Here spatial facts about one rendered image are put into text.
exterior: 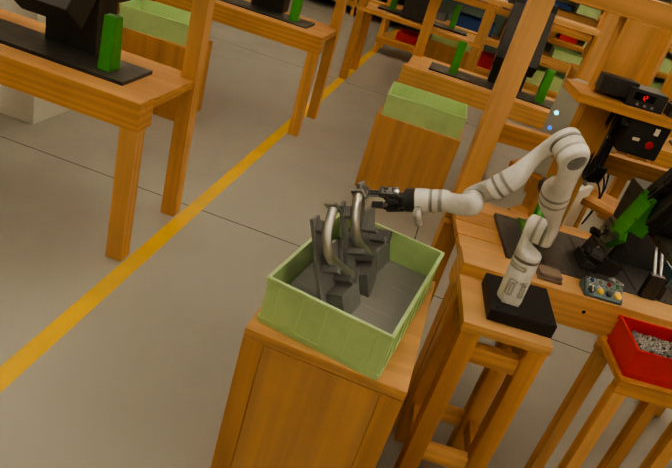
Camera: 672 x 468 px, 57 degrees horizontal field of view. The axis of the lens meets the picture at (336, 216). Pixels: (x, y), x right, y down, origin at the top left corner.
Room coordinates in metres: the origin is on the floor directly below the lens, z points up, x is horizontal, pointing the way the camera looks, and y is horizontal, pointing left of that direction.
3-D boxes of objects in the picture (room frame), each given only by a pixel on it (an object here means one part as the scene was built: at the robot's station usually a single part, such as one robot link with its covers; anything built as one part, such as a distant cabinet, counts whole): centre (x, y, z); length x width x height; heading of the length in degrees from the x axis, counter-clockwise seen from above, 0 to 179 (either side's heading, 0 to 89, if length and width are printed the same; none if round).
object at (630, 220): (2.43, -1.18, 1.17); 0.13 x 0.12 x 0.20; 92
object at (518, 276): (1.95, -0.68, 0.99); 0.09 x 0.09 x 0.17; 87
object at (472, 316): (1.96, -0.68, 0.83); 0.32 x 0.32 x 0.04; 0
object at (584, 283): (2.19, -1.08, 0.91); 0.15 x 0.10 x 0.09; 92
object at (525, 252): (1.95, -0.67, 1.15); 0.09 x 0.09 x 0.17; 66
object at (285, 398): (1.80, -0.14, 0.39); 0.68 x 0.52 x 0.79; 172
